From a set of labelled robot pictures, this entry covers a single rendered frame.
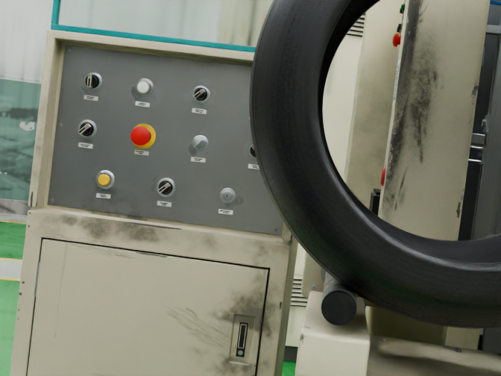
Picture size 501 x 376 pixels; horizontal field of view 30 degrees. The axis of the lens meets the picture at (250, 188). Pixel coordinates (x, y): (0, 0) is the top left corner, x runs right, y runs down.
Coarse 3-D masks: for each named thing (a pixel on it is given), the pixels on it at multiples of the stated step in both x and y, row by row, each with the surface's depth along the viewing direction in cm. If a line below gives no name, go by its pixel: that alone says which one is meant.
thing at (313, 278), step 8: (304, 264) 152; (312, 264) 152; (304, 272) 152; (312, 272) 152; (320, 272) 152; (304, 280) 152; (312, 280) 152; (320, 280) 152; (304, 288) 152; (312, 288) 151; (320, 288) 152; (304, 296) 152; (360, 296) 151; (368, 304) 151
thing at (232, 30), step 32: (64, 0) 193; (96, 0) 192; (128, 0) 192; (160, 0) 191; (192, 0) 190; (224, 0) 190; (256, 0) 189; (96, 32) 192; (128, 32) 192; (160, 32) 191; (192, 32) 191; (224, 32) 190; (256, 32) 189
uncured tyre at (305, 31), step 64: (320, 0) 113; (256, 64) 118; (320, 64) 113; (256, 128) 118; (320, 128) 115; (320, 192) 114; (320, 256) 118; (384, 256) 113; (448, 256) 140; (448, 320) 116
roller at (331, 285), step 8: (328, 280) 131; (336, 280) 127; (328, 288) 122; (336, 288) 119; (344, 288) 120; (328, 296) 117; (336, 296) 117; (344, 296) 117; (352, 296) 117; (328, 304) 117; (336, 304) 117; (344, 304) 117; (352, 304) 117; (328, 312) 117; (336, 312) 117; (344, 312) 117; (352, 312) 117; (328, 320) 117; (336, 320) 117; (344, 320) 117
